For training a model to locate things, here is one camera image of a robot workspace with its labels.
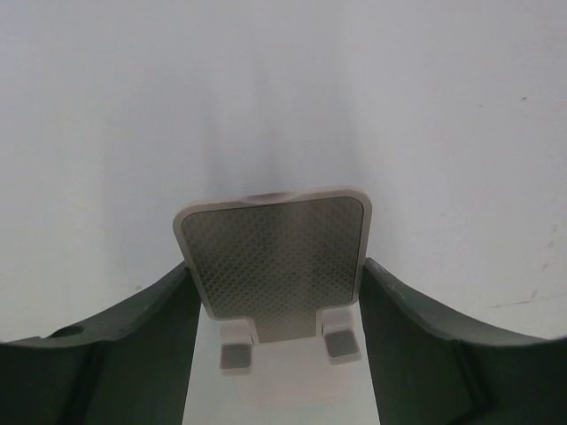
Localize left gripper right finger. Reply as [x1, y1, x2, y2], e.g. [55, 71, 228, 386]
[359, 259, 566, 424]

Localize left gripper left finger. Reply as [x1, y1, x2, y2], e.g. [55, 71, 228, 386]
[1, 265, 201, 424]

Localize white phone stand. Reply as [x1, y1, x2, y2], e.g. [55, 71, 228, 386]
[173, 187, 372, 407]

